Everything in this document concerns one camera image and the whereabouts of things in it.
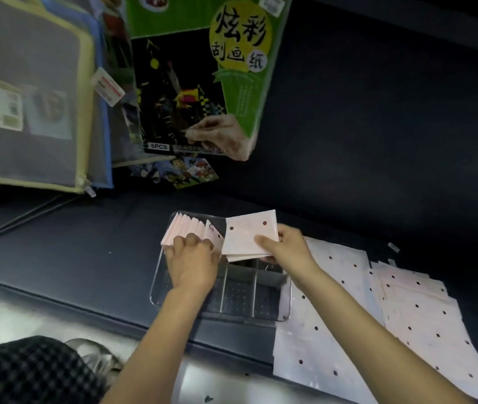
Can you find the white red-striped price tag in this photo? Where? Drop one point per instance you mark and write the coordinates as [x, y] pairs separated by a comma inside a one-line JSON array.
[[107, 86]]

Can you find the dark colourful scratch paper pack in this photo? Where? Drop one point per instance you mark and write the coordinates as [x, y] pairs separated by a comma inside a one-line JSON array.
[[119, 58]]

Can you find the colourful cartoon sticker pack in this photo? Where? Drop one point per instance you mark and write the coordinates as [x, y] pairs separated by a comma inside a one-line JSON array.
[[180, 172]]

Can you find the person's left fingers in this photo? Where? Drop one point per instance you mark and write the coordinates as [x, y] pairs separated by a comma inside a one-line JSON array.
[[191, 243]]

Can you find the person's grey shoe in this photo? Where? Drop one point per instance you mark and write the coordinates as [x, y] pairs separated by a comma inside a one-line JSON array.
[[94, 355]]

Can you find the clear plastic divider tray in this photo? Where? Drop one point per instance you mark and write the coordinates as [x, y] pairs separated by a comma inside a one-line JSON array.
[[243, 292]]

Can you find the grey mesh pouch yellow trim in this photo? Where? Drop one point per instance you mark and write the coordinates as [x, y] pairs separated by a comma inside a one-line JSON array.
[[24, 92]]

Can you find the person's left forearm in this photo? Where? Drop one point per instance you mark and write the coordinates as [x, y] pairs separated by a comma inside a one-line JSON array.
[[159, 344]]

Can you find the person's checkered garment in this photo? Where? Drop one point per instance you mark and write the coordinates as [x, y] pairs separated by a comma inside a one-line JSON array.
[[28, 372]]

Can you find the person's right thumb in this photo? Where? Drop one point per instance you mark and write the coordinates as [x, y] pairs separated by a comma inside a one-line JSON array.
[[266, 243]]

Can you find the green scratch paper pack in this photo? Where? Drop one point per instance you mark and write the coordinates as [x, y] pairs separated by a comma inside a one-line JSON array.
[[205, 67]]

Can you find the person's left hand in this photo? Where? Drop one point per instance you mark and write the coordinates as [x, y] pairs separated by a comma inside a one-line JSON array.
[[191, 267]]

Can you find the white dotted packet bundle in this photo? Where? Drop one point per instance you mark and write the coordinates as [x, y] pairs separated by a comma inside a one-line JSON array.
[[247, 233]]

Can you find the grey mesh pouch blue trim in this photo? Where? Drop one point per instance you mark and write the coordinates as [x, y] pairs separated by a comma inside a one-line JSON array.
[[101, 134]]

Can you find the person's right forearm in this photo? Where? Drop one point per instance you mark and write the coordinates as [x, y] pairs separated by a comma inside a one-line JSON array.
[[361, 336]]

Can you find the small white label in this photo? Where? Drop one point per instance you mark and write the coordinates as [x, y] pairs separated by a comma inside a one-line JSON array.
[[393, 247]]

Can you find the row of pink packets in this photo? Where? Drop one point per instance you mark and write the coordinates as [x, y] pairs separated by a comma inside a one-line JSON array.
[[184, 229]]

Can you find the person's right hand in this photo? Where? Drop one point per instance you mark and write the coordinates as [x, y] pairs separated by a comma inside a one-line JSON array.
[[293, 253]]

